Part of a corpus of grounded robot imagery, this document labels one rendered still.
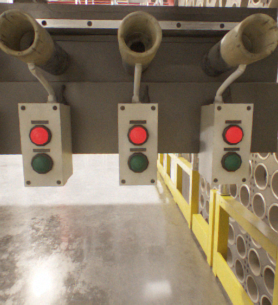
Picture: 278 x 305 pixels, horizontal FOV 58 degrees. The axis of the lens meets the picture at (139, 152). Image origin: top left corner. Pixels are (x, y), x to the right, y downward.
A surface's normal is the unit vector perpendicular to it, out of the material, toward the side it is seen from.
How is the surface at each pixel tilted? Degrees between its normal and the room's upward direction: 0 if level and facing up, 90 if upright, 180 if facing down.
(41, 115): 90
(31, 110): 90
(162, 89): 90
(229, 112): 90
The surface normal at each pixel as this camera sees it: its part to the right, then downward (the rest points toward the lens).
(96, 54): 0.04, 0.15
